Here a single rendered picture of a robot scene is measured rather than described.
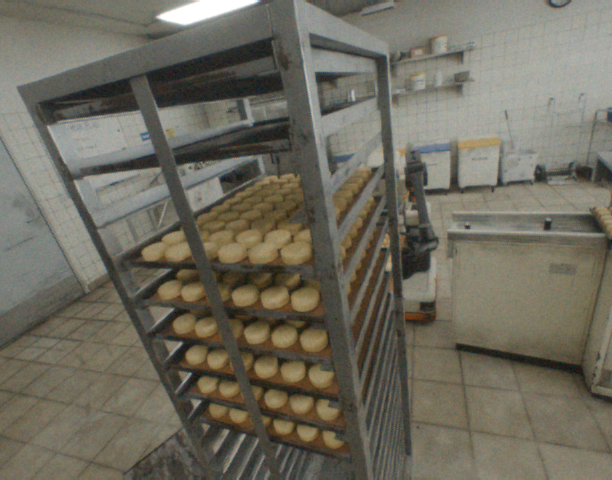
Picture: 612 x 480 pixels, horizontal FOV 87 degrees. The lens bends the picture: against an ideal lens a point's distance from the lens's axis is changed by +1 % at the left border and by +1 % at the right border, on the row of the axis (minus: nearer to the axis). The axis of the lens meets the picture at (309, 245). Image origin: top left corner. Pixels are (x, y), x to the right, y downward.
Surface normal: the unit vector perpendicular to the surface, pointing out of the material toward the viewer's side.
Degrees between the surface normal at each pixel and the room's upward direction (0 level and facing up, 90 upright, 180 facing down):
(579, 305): 90
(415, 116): 90
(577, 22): 90
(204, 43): 90
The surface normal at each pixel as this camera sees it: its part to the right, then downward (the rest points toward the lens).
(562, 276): -0.45, 0.44
